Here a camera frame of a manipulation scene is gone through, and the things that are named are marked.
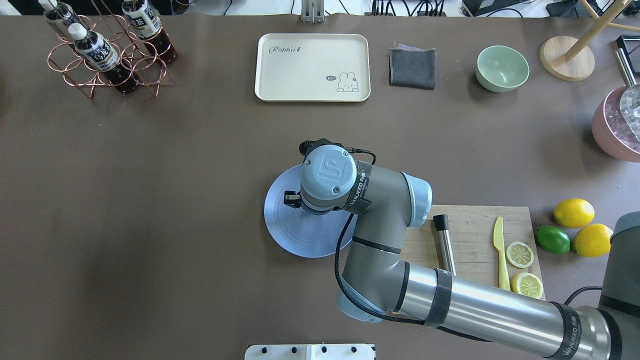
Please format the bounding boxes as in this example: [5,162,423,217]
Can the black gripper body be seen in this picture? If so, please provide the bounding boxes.
[284,190,302,208]

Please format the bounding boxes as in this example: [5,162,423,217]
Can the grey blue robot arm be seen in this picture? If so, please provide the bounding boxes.
[283,139,640,360]

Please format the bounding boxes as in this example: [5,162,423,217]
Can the blue round plate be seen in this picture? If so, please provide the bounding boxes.
[263,165,350,258]

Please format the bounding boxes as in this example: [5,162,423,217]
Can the cream rabbit tray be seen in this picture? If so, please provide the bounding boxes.
[254,33,371,102]

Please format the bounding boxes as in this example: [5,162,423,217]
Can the steel muddler black tip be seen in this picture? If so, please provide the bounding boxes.
[432,214,457,276]

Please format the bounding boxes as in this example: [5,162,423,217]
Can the dark grey folded cloth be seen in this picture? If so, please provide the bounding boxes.
[388,43,437,91]

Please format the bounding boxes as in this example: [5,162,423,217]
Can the wooden cutting board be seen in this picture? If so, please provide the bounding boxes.
[400,205,542,287]

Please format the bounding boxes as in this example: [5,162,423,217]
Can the yellow plastic knife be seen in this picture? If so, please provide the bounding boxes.
[493,216,511,291]

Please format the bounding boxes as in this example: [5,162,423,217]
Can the dark tea bottle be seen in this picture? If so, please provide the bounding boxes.
[121,0,178,64]
[68,23,138,94]
[38,0,84,39]

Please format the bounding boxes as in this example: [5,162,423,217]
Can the lemon slice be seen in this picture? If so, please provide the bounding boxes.
[510,272,544,300]
[505,241,535,269]

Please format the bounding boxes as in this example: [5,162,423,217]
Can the green bowl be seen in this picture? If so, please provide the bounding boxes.
[475,45,530,92]

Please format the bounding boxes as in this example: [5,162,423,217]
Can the green lime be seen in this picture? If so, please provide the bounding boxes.
[535,225,571,255]

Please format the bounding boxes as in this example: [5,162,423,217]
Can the yellow lemon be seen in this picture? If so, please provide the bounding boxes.
[553,198,595,228]
[573,223,614,258]

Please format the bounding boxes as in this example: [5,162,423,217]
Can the wooden stand round base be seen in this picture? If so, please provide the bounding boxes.
[539,0,640,82]

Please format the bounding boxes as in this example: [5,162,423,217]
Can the pink bowl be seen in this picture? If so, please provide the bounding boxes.
[591,89,640,163]

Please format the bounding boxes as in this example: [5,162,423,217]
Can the clear ice cubes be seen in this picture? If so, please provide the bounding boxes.
[604,86,640,152]

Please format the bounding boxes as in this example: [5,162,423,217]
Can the metal ice scoop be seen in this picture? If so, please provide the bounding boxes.
[614,48,640,141]

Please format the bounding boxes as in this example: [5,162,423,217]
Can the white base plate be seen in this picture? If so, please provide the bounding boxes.
[244,343,377,360]

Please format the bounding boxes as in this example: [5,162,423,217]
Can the aluminium frame post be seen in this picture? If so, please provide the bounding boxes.
[301,0,325,24]

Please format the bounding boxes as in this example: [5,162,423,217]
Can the copper wire bottle rack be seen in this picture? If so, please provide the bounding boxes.
[39,0,178,99]

